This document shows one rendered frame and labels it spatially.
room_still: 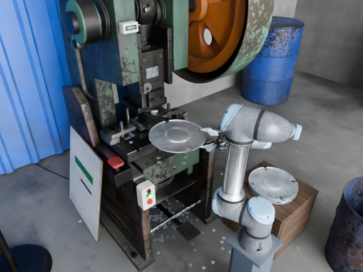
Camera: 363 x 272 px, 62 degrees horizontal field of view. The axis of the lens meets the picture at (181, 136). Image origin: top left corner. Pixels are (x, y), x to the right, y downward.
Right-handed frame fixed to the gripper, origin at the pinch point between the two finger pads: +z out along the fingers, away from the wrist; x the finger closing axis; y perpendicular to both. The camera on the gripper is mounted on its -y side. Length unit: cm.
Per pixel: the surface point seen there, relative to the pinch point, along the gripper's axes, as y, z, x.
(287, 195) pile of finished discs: 5, -52, 35
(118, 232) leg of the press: -2, 47, 76
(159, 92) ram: -12.6, 22.0, -18.8
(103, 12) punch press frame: -3, 45, -58
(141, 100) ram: -9.8, 30.9, -14.9
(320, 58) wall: -274, -194, 40
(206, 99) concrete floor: -203, -32, 75
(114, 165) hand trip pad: 21.1, 40.9, 2.8
